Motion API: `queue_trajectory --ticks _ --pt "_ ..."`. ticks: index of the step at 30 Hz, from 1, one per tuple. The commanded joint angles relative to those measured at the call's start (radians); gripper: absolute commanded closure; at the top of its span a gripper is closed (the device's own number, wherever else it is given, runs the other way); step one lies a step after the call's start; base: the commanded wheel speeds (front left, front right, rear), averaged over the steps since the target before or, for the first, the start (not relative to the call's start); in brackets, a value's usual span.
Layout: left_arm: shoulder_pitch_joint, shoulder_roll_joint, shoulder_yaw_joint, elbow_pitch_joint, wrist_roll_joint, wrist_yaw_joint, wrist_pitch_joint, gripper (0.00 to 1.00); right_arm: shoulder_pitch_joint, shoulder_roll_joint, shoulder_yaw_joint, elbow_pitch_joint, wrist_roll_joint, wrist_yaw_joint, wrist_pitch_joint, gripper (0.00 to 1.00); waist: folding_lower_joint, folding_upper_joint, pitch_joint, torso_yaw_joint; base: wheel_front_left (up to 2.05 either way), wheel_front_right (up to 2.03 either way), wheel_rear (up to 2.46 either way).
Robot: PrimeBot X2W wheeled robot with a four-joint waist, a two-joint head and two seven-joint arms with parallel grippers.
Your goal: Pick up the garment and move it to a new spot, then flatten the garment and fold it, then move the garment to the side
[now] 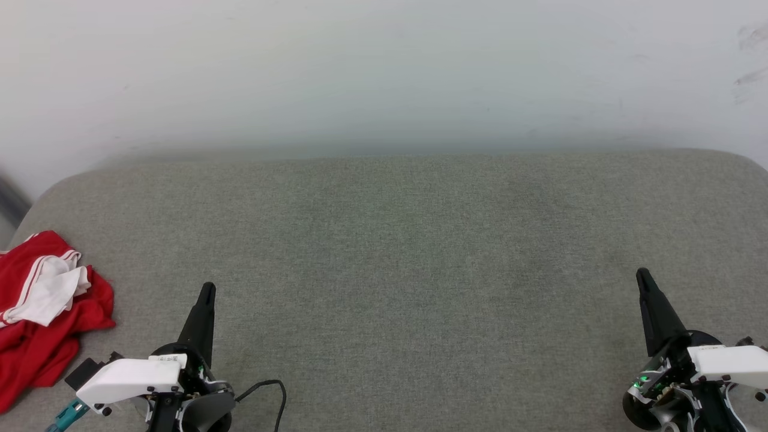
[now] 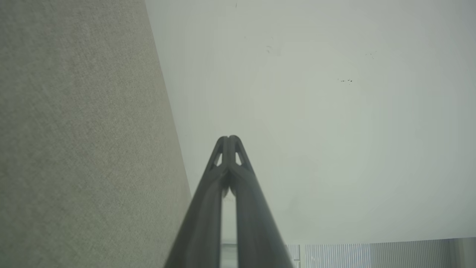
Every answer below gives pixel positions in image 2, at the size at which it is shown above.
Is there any white ribbed panel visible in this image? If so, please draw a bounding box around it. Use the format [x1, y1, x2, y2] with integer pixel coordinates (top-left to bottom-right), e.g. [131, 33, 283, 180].
[286, 237, 476, 268]

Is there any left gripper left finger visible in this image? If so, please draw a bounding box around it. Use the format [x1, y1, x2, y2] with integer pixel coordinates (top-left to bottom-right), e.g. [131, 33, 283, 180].
[164, 136, 228, 268]

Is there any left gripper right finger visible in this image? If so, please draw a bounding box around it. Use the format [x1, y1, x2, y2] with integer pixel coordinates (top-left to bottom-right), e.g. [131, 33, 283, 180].
[228, 135, 294, 268]

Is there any grey fabric sofa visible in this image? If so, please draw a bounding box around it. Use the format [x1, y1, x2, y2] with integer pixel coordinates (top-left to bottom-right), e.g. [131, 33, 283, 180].
[0, 0, 192, 268]

